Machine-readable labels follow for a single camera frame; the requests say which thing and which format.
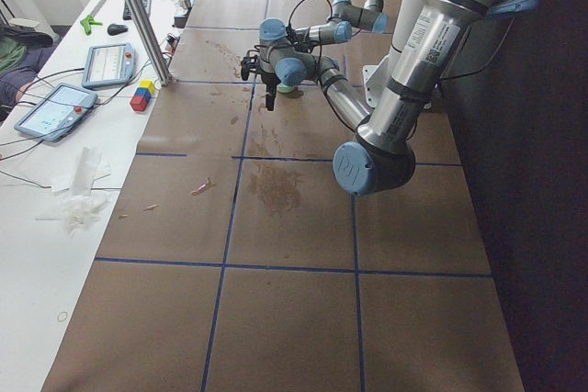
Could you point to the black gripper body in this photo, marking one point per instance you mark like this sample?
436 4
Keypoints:
270 87

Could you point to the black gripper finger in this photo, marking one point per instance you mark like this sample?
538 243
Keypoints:
270 98

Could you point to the light green bowl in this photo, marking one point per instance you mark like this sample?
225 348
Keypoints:
285 89

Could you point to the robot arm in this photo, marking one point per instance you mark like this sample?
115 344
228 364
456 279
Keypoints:
344 16
426 37

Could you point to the metal cup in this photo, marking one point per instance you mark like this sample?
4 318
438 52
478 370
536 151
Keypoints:
185 4

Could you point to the yellow cube block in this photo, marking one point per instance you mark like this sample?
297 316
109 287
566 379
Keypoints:
149 85

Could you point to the blue cube block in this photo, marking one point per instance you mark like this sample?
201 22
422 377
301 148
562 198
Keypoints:
144 93

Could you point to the red cube block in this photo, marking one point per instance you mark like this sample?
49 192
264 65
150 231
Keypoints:
138 104

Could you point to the black computer mouse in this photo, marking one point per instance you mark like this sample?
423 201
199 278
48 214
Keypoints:
116 29

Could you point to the far teach pendant tablet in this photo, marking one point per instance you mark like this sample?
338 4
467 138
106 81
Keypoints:
108 65

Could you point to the teach pendant tablet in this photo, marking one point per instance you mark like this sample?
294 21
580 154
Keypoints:
108 65
59 112

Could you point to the green plastic tool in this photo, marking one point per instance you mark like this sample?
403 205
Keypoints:
88 23

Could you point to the near teach pendant tablet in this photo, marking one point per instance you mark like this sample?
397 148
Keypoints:
59 112

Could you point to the crumpled white tissue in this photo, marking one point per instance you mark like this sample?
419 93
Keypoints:
76 205

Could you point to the aluminium frame post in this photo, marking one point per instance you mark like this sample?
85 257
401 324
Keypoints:
150 42

